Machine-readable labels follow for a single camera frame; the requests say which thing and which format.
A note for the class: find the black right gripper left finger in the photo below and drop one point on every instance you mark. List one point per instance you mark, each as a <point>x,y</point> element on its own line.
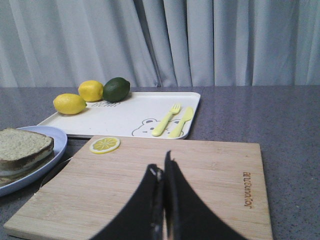
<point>143,215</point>

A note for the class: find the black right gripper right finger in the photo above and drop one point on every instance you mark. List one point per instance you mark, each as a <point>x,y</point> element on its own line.
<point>187,216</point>

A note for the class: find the light blue plate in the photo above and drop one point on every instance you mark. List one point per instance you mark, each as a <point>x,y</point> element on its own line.
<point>60,145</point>

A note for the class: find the bread slice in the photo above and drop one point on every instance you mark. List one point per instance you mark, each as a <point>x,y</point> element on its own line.
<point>5,180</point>
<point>21,149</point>

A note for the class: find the white bear tray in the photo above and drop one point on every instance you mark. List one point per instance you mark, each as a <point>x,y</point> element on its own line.
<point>135,116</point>

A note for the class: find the wooden cutting board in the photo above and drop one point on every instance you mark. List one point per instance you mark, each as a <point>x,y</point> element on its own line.
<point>92,188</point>

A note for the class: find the lemon slice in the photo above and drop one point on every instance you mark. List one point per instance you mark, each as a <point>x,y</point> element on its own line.
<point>105,145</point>

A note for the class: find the yellow plastic knife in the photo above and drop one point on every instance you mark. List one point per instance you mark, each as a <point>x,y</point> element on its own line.
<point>188,115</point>

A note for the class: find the yellow plastic fork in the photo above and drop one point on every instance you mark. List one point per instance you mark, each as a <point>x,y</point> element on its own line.
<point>159,129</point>

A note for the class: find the green lime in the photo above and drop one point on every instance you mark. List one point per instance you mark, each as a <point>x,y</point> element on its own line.
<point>116,89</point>

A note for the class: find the front yellow lemon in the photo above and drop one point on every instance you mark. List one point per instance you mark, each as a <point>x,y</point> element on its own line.
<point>69,104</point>

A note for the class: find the yellow lemon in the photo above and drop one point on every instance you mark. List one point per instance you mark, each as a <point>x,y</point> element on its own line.
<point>69,104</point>
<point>91,90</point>

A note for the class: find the rear yellow lemon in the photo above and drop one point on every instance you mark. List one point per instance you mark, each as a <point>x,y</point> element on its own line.
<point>91,90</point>

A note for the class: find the grey white curtain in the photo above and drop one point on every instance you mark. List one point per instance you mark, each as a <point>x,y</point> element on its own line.
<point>160,43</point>

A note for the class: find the metal cutting board handle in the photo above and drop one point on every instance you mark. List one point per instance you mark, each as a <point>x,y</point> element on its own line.
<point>53,172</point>

